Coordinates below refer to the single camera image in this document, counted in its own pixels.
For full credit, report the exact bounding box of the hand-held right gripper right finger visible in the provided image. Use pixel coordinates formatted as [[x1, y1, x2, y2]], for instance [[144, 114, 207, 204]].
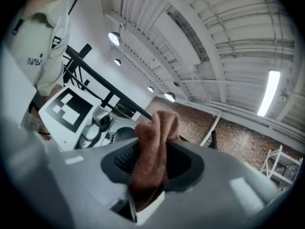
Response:
[[164, 139, 290, 229]]

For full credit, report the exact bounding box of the brown cloth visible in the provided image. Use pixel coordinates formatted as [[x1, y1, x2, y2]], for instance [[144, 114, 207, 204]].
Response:
[[130, 110, 181, 212]]

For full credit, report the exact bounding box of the person's left forearm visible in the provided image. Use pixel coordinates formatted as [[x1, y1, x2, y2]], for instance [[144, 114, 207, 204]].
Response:
[[22, 104, 52, 142]]

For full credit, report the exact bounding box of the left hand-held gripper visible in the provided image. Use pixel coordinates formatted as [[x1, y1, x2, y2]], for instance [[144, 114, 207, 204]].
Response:
[[38, 86, 121, 151]]

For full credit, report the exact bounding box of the long fluorescent ceiling light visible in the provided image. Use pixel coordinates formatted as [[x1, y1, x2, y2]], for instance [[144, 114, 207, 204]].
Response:
[[256, 69, 282, 117]]

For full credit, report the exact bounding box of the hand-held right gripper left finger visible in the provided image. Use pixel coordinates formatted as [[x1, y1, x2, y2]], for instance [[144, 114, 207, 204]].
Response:
[[0, 137, 143, 229]]

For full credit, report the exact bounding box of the person's beige jacket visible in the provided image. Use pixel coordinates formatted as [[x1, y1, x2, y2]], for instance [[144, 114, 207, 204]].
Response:
[[4, 0, 72, 98]]

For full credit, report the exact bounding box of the white metal shelf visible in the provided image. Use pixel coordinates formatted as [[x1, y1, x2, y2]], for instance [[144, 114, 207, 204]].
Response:
[[260, 145, 304, 188]]

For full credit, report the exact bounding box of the black metal railing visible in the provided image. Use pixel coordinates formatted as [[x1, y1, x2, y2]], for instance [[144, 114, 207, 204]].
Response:
[[62, 43, 153, 124]]

